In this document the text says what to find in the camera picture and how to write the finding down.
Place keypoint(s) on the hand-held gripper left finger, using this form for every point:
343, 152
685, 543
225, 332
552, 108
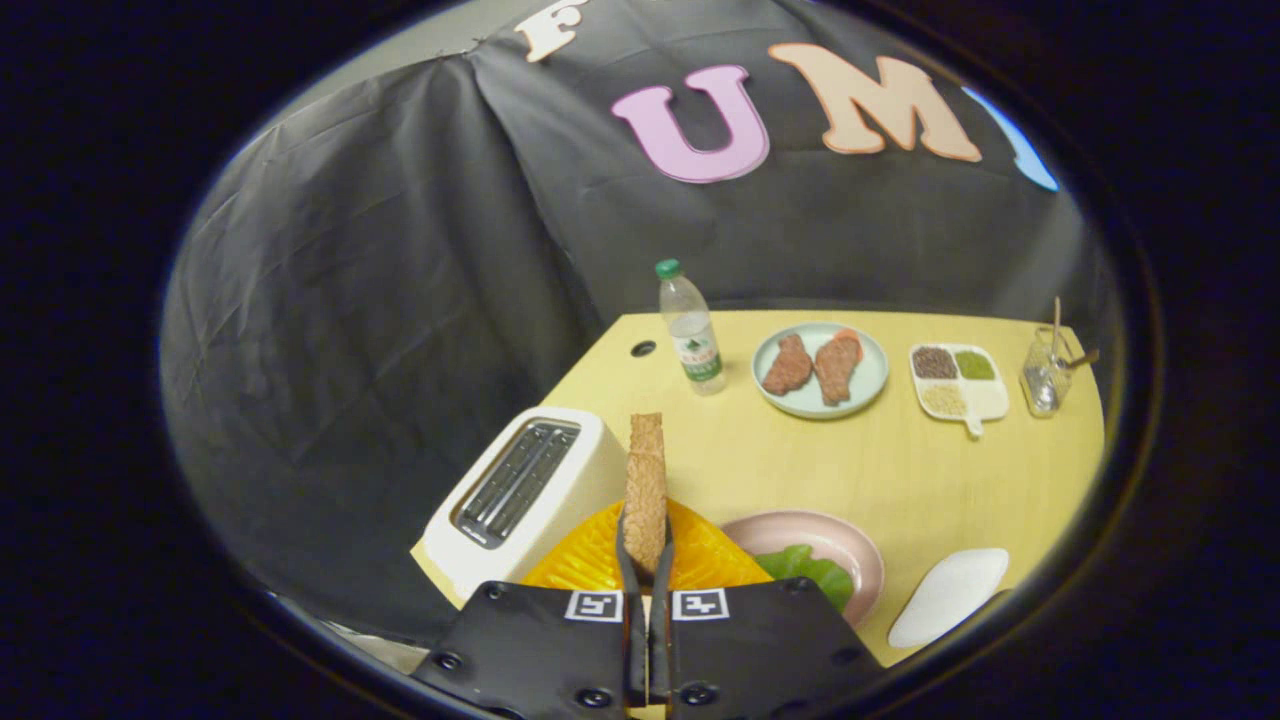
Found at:
634, 640

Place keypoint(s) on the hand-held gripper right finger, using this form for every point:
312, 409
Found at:
662, 640

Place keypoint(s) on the brown bread slice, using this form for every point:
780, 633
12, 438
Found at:
646, 480

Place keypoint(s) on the green lettuce leaf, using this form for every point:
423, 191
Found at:
815, 575

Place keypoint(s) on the white toaster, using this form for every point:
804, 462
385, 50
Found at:
580, 470

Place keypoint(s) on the pink round plate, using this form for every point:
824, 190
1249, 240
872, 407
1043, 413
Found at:
830, 535

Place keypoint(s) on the pale green round plate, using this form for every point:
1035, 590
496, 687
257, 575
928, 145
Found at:
805, 402

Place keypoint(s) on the white oblong plate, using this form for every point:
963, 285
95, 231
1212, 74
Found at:
950, 595

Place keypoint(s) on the clear water bottle green cap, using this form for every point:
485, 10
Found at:
692, 340

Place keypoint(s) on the brown meat piece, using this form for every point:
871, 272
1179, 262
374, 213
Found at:
788, 365
838, 365

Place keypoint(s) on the white divided seasoning dish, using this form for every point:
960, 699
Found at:
985, 400

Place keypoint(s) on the black backdrop cloth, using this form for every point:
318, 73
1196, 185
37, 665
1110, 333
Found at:
400, 250

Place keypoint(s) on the small glass jar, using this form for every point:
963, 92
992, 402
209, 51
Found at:
1045, 375

